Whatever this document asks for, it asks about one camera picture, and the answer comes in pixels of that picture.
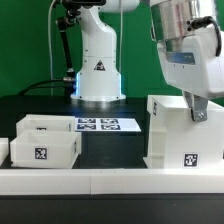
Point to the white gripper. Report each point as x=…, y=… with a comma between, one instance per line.
x=196, y=70

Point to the white drawer cabinet frame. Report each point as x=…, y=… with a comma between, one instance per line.
x=178, y=142

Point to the white drawer box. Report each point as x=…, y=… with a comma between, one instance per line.
x=46, y=122
x=45, y=149

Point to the white front drawer box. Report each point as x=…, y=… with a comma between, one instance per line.
x=45, y=149

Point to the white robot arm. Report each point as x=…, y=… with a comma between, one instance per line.
x=172, y=21

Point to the white marker tag sheet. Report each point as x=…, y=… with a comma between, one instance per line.
x=107, y=125

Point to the white left border block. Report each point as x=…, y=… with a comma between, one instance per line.
x=4, y=149

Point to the white front border rail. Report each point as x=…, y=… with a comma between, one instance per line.
x=109, y=181

